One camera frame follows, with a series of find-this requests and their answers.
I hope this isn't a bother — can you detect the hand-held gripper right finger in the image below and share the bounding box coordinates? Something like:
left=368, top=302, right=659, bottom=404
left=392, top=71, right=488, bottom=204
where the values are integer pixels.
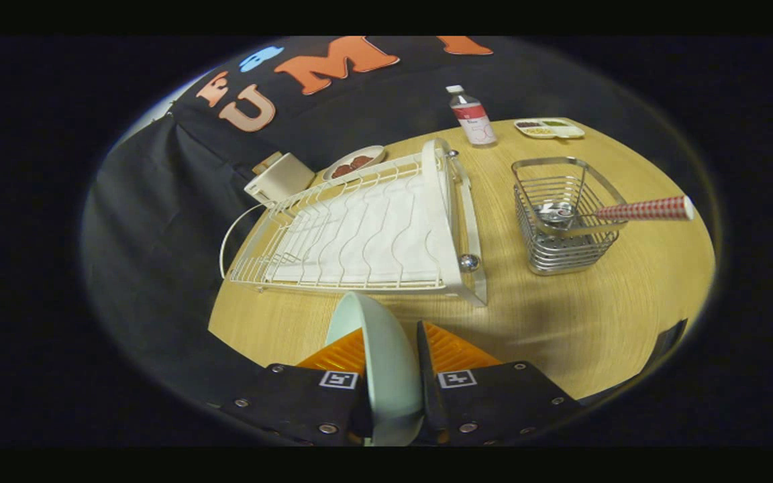
left=417, top=321, right=582, bottom=447

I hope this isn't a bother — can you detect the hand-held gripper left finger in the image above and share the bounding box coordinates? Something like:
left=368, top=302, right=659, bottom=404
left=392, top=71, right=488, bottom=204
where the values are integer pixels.
left=222, top=327, right=372, bottom=447

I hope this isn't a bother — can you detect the pale green plate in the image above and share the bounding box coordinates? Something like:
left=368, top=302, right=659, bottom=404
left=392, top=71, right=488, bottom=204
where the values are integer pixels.
left=325, top=291, right=425, bottom=447

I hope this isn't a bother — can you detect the white wire dish rack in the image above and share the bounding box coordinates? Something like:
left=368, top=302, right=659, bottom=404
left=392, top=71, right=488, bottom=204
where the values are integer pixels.
left=219, top=138, right=488, bottom=308

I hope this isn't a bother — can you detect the metal wire basket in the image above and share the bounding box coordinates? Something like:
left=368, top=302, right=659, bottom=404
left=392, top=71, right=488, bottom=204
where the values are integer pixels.
left=511, top=157, right=629, bottom=276

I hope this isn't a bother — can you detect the spoon with red checkered handle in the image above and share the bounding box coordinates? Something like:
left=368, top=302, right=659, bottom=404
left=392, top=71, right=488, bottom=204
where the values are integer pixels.
left=535, top=195, right=694, bottom=237

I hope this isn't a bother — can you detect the small plate with red food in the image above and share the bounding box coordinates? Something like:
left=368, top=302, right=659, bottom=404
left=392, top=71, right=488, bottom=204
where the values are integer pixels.
left=323, top=145, right=387, bottom=180

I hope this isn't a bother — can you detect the white drip tray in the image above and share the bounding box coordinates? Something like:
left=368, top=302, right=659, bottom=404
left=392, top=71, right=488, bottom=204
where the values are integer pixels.
left=272, top=176, right=458, bottom=284

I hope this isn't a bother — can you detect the white toaster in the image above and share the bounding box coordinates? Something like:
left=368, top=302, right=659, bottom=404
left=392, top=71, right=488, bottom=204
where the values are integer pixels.
left=244, top=153, right=317, bottom=206

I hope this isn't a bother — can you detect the black backdrop cloth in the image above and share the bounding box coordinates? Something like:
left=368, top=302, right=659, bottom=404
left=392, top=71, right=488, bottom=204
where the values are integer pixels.
left=81, top=37, right=716, bottom=430

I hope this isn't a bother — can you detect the clear plastic bottle red label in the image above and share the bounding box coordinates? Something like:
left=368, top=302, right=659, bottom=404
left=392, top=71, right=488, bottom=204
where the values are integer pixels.
left=446, top=85, right=498, bottom=148

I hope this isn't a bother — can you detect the white divided condiment tray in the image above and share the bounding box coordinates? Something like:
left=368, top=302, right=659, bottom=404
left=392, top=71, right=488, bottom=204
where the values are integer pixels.
left=513, top=118, right=586, bottom=140

